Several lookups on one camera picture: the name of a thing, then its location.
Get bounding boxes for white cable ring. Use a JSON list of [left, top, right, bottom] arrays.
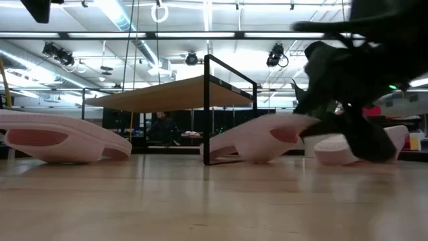
[[150, 2, 169, 23]]

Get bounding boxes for slim silver ceiling duct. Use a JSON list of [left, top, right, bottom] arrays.
[[95, 0, 160, 66]]

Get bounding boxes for person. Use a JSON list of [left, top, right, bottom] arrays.
[[146, 112, 181, 147]]

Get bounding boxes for black twin ceiling spotlight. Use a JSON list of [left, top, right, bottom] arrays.
[[41, 42, 76, 67]]

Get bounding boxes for wide silver ceiling duct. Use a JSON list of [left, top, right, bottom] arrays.
[[0, 39, 101, 90]]

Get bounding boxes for thin yellow hanging cable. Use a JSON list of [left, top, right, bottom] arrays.
[[128, 0, 140, 141]]

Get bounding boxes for black frame wooden shelf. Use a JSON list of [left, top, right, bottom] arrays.
[[81, 54, 258, 166]]

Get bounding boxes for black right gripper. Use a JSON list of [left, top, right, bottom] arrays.
[[294, 39, 428, 164]]

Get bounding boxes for black beam with light strips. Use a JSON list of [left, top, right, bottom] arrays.
[[0, 30, 367, 42]]

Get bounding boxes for black background monitor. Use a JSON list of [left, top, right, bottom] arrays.
[[102, 107, 141, 131]]

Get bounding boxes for black partition panels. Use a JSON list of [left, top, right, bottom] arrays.
[[150, 107, 277, 150]]

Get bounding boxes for black hanging camera with cable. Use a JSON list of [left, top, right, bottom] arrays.
[[266, 42, 290, 68]]

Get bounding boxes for red storage bin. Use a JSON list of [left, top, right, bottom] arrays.
[[363, 105, 382, 118]]

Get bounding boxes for black round ceiling spotlight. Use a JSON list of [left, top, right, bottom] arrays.
[[185, 51, 199, 66]]

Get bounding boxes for thick yellow hanging strap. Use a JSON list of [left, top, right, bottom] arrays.
[[0, 58, 13, 108]]

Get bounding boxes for yellow plastic container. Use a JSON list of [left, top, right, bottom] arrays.
[[409, 133, 422, 151]]

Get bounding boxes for thin black hanging cable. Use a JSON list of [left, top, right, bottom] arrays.
[[120, 0, 135, 92]]

